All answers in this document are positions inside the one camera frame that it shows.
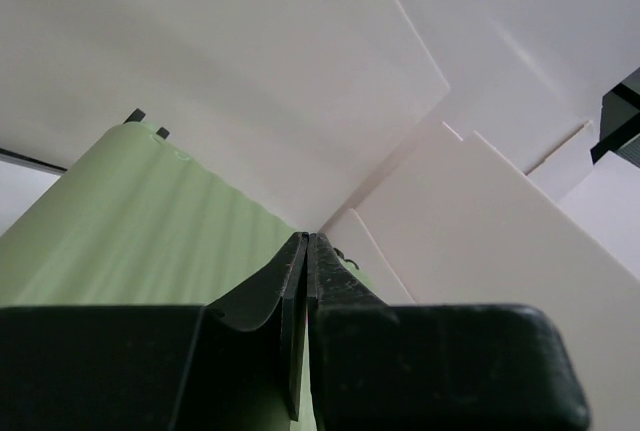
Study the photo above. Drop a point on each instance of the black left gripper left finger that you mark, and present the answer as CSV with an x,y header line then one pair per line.
x,y
234,364

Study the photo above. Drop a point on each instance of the black box at ceiling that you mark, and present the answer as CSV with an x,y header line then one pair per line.
x,y
619,124

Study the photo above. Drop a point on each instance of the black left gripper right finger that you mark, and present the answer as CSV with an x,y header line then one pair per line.
x,y
375,366

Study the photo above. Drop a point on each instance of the green suitcase with blue lining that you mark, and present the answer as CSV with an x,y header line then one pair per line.
x,y
136,222

